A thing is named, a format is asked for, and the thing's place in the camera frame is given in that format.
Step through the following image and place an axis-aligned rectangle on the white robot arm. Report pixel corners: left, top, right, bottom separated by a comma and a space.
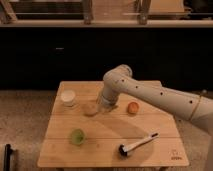
85, 64, 213, 171

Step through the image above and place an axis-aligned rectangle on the wooden shelf rail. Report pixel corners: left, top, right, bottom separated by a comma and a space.
0, 0, 213, 29

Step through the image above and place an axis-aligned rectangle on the white handled black brush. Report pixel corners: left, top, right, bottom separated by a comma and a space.
118, 133, 158, 157

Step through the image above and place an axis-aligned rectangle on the wooden table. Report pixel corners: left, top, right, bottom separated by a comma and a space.
38, 81, 189, 168

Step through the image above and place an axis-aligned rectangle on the black object at floor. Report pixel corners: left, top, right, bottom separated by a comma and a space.
3, 144, 16, 171

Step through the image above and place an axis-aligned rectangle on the dark rectangular block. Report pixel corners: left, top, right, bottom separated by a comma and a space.
107, 105, 118, 112

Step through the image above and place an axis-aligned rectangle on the green plastic cup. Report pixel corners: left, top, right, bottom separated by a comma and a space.
69, 129, 85, 145

